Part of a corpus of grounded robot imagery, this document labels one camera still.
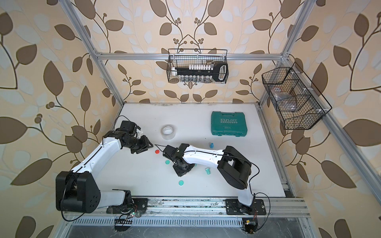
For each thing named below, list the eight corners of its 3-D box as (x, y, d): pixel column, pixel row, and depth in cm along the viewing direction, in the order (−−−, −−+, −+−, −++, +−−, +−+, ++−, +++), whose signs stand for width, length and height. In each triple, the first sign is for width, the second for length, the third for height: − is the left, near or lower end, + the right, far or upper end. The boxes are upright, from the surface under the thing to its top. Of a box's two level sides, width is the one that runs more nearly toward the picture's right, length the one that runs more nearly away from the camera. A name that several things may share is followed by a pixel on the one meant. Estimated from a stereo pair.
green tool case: (211, 136, 103) (212, 132, 99) (210, 115, 115) (210, 111, 111) (248, 136, 103) (250, 132, 99) (242, 115, 115) (243, 111, 111)
